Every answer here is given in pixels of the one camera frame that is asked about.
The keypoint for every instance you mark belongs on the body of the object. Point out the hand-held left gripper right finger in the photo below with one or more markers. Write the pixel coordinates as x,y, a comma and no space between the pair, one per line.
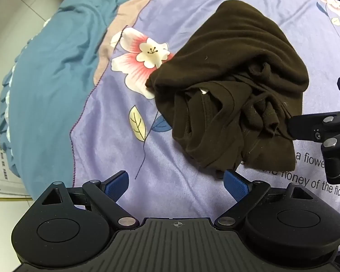
235,185

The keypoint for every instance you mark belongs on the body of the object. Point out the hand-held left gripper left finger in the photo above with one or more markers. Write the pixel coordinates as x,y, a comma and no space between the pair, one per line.
117,184

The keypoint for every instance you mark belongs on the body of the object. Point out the dark brown garment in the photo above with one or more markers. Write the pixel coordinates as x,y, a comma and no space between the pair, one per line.
229,62

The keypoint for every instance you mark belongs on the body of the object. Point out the teal bed sheet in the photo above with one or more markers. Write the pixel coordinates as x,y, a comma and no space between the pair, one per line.
51,90

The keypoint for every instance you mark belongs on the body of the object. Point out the printed paper sheet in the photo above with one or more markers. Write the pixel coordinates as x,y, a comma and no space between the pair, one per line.
0,172

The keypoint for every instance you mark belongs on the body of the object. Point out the purple floral blanket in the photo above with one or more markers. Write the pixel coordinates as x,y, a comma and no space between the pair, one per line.
187,14

